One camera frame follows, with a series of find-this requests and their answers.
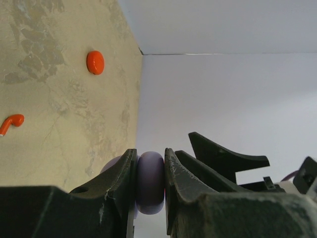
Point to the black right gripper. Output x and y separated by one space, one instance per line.
228 163

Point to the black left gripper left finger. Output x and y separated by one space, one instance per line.
101 208

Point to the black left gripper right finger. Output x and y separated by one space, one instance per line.
195 210

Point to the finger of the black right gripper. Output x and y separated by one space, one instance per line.
207 175

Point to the purple earbud charging case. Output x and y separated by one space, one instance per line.
150 184

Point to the orange earbud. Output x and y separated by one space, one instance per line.
13 120

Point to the orange round cap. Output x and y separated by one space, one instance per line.
95 62

